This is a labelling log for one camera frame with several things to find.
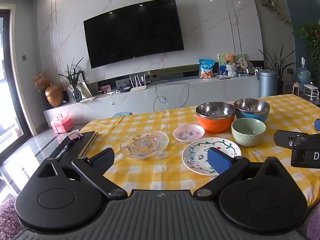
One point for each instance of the pink storage box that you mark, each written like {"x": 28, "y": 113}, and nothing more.
{"x": 62, "y": 125}

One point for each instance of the blue snack bag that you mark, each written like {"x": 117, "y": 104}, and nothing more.
{"x": 206, "y": 68}

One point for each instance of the portrait picture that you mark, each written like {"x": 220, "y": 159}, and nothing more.
{"x": 83, "y": 90}

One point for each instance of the dark wall switch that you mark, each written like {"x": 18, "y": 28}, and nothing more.
{"x": 24, "y": 57}

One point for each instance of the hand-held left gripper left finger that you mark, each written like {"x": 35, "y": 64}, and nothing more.
{"x": 103, "y": 158}

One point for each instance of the blue water bottle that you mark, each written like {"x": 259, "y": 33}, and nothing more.
{"x": 303, "y": 74}

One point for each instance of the white marble television cabinet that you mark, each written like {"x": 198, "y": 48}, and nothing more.
{"x": 140, "y": 102}

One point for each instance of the hanging vine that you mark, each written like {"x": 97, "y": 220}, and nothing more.
{"x": 275, "y": 7}

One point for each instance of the pink photo card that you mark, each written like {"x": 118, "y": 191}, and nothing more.
{"x": 105, "y": 89}

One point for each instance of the purple fluffy garment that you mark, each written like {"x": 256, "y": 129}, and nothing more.
{"x": 8, "y": 217}

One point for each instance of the blue steel bowl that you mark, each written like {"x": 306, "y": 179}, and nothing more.
{"x": 251, "y": 116}

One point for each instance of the clear glass plate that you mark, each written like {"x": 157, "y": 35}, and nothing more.
{"x": 143, "y": 145}

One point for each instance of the tall leafy plant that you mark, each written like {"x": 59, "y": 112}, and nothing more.
{"x": 312, "y": 40}

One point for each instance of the teddy bear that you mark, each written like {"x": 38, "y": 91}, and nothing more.
{"x": 230, "y": 58}

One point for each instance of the dried flowers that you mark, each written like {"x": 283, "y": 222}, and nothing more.
{"x": 41, "y": 80}

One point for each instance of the plant in blue vase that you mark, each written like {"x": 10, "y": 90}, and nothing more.
{"x": 77, "y": 95}

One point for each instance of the pink wrapper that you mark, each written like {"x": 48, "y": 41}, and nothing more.
{"x": 75, "y": 134}

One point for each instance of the white router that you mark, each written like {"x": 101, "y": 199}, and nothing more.
{"x": 138, "y": 87}

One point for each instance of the orange steel bowl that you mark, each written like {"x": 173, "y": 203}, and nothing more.
{"x": 215, "y": 122}

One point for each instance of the yellow checked tablecloth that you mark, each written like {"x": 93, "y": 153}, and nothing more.
{"x": 155, "y": 172}

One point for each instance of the white painted plate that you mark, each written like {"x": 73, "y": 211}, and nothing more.
{"x": 197, "y": 155}

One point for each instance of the black notebook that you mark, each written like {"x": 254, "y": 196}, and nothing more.
{"x": 80, "y": 146}

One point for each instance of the grey blue trash bin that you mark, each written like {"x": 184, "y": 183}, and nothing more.
{"x": 268, "y": 83}

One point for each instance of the green painting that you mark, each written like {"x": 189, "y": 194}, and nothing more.
{"x": 222, "y": 63}

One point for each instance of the pink heater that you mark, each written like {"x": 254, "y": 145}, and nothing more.
{"x": 297, "y": 89}

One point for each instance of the round hand fan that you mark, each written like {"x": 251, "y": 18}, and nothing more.
{"x": 242, "y": 63}

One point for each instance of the black pen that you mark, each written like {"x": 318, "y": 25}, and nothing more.
{"x": 64, "y": 150}

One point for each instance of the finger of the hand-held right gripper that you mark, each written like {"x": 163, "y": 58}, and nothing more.
{"x": 287, "y": 137}
{"x": 317, "y": 125}

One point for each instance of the light blue plastic stool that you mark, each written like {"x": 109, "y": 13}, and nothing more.
{"x": 122, "y": 114}

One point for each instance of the potted long leaf plant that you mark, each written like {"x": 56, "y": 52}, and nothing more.
{"x": 281, "y": 65}

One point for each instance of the small pink plate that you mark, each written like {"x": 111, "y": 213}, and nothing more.
{"x": 188, "y": 133}

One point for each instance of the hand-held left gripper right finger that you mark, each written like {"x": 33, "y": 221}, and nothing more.
{"x": 220, "y": 161}

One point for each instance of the flat white scale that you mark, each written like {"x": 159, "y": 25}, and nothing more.
{"x": 222, "y": 77}

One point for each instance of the glass sliding door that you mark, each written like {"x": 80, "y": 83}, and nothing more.
{"x": 10, "y": 80}

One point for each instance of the gold vase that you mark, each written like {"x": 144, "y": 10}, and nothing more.
{"x": 54, "y": 96}

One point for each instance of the wall television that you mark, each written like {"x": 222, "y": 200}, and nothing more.
{"x": 133, "y": 32}

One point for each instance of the green ceramic bowl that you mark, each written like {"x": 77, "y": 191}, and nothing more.
{"x": 247, "y": 136}

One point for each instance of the white round stool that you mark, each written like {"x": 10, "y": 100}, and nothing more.
{"x": 310, "y": 90}

